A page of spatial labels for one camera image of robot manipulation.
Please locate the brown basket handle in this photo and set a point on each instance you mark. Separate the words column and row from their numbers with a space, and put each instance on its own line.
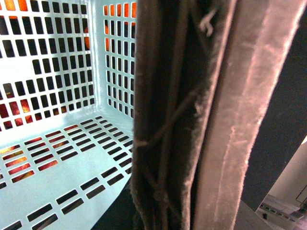
column 205, row 73

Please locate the light blue plastic basket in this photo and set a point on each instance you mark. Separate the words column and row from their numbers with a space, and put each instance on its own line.
column 66, row 110

